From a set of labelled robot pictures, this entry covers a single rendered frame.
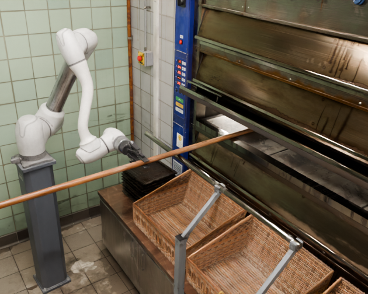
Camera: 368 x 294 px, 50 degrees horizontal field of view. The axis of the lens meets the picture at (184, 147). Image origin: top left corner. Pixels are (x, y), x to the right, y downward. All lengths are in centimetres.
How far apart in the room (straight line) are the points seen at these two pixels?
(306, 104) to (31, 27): 189
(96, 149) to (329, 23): 132
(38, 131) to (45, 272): 103
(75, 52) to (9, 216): 167
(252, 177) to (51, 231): 137
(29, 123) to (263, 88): 133
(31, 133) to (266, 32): 141
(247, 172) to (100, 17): 159
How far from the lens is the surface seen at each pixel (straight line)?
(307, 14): 190
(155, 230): 239
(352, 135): 180
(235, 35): 220
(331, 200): 197
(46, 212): 271
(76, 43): 221
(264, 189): 226
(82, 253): 335
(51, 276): 304
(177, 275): 208
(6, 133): 312
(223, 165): 247
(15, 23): 293
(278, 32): 202
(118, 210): 277
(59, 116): 259
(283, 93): 202
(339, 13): 180
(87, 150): 223
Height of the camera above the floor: 219
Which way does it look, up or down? 27 degrees down
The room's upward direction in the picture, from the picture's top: 2 degrees clockwise
